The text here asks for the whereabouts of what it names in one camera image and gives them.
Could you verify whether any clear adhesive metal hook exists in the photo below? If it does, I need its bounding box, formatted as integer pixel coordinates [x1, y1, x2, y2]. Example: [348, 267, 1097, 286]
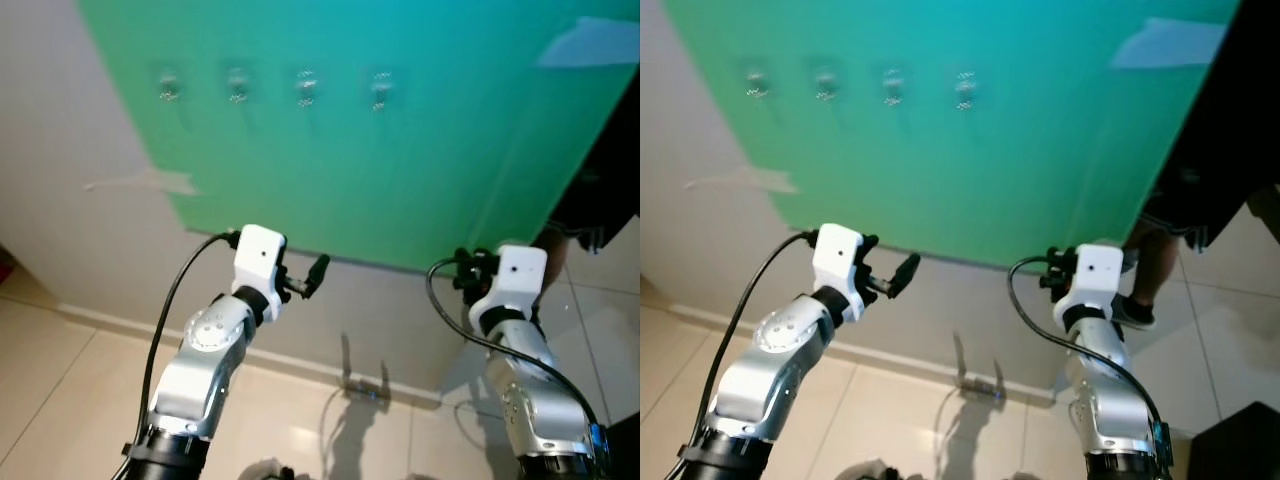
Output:
[290, 64, 325, 111]
[364, 66, 401, 115]
[152, 62, 187, 109]
[222, 62, 257, 109]
[810, 62, 844, 107]
[741, 60, 776, 105]
[877, 64, 912, 111]
[949, 66, 985, 115]

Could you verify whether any person in black shorts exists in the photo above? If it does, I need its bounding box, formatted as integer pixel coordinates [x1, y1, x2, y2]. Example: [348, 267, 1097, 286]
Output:
[533, 68, 641, 313]
[1118, 0, 1280, 331]

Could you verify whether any black furniture corner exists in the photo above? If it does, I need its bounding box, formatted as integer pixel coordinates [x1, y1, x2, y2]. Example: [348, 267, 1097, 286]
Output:
[608, 408, 641, 480]
[1188, 398, 1280, 480]

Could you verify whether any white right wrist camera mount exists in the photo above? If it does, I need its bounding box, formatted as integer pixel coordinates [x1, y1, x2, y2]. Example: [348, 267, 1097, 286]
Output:
[1065, 243, 1127, 321]
[485, 245, 548, 321]

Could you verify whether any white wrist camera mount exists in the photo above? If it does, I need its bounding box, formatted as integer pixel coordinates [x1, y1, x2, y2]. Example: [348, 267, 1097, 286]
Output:
[485, 245, 548, 321]
[1065, 243, 1127, 321]
[233, 225, 288, 297]
[812, 223, 867, 301]

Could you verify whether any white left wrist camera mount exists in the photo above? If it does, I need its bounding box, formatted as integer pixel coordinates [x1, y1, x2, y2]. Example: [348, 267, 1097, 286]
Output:
[233, 225, 288, 297]
[812, 223, 867, 301]

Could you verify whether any metal floor bracket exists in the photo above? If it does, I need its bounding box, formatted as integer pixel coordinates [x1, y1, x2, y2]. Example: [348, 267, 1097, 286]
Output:
[953, 333, 1007, 403]
[340, 333, 393, 403]

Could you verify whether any green wall board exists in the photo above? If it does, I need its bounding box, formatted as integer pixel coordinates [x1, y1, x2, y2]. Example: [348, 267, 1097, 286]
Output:
[662, 0, 1241, 271]
[78, 0, 641, 273]

